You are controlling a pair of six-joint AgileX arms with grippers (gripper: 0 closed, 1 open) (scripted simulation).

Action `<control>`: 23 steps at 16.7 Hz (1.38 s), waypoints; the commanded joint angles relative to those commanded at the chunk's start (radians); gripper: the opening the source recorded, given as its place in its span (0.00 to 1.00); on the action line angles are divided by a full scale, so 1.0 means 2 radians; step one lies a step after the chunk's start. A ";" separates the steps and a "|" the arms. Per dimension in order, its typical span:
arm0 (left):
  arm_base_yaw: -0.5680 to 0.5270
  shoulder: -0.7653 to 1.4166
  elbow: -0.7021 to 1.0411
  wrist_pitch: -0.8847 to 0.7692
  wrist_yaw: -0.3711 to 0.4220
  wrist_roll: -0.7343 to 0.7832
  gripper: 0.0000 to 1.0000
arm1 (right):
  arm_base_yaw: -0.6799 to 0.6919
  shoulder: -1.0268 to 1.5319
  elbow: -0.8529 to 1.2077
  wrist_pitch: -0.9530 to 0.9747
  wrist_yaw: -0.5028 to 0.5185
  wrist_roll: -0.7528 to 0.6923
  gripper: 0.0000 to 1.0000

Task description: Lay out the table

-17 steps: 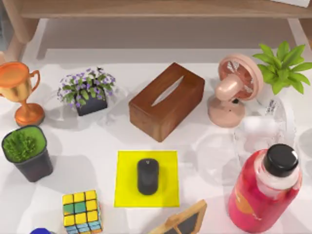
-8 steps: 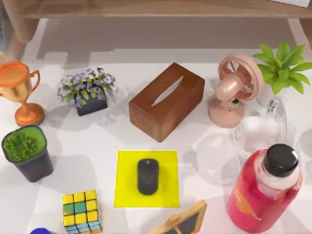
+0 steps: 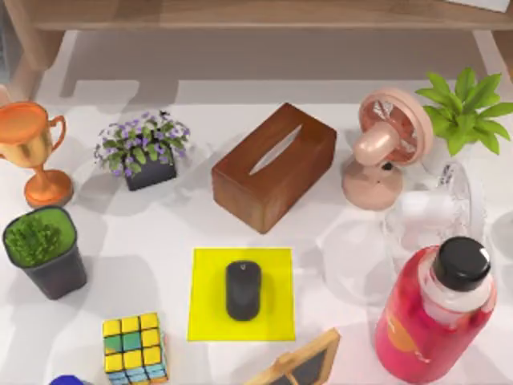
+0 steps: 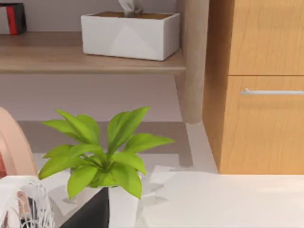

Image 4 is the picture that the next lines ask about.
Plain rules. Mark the red black and white box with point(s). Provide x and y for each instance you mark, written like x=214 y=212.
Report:
x=14 y=19

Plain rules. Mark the wooden cupboard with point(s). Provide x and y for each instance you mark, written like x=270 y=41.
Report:
x=256 y=95

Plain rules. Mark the green potted plant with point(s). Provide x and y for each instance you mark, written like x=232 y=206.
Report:
x=104 y=152

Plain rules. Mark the wooden drawer front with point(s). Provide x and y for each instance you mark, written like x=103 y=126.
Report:
x=263 y=133

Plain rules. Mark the salmon-coloured shallow box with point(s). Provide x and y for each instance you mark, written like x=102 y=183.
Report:
x=16 y=145

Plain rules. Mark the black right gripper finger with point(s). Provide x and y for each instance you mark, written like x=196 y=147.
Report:
x=95 y=211

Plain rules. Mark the white rectangular planter box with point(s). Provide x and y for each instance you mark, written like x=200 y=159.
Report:
x=126 y=38

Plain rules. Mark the pale wooden open shelf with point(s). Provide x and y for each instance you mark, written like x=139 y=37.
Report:
x=95 y=59

